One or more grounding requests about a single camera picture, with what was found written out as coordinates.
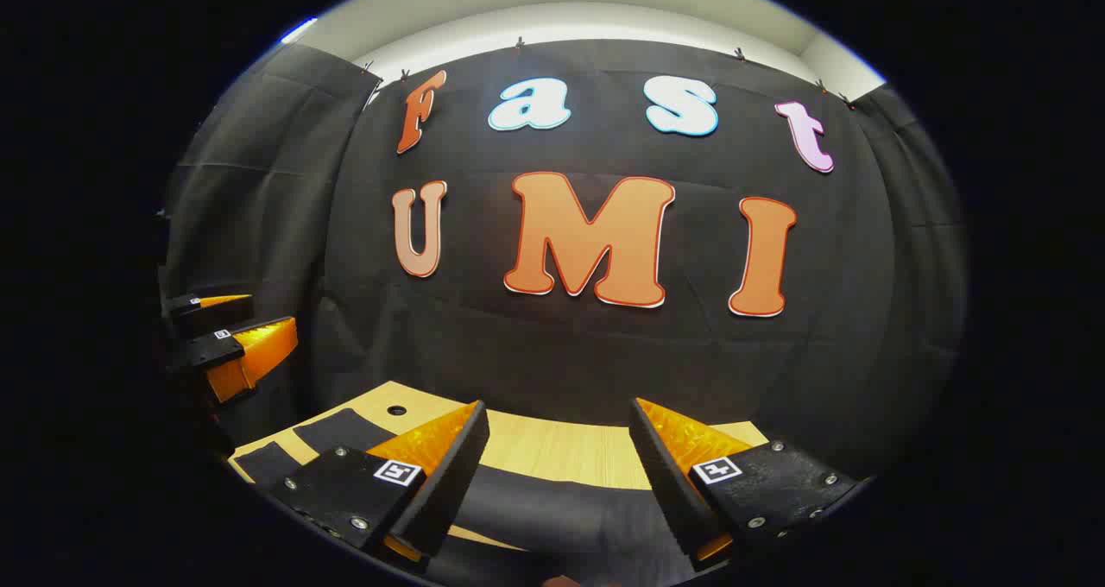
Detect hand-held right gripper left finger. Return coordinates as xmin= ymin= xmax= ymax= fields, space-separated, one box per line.
xmin=272 ymin=400 xmax=490 ymax=564

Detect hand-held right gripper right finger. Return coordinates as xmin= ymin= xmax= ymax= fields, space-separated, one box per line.
xmin=628 ymin=397 xmax=864 ymax=571

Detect black jeans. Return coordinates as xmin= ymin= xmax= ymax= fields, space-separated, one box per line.
xmin=231 ymin=408 xmax=696 ymax=587

